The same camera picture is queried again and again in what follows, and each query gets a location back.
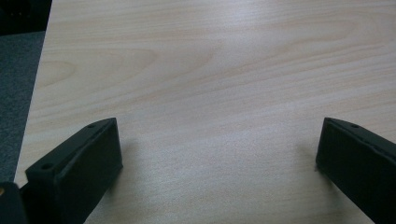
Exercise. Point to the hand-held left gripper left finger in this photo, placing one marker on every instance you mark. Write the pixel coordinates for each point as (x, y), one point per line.
(77, 168)

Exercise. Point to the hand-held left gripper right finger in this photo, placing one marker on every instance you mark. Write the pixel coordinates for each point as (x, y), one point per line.
(358, 161)

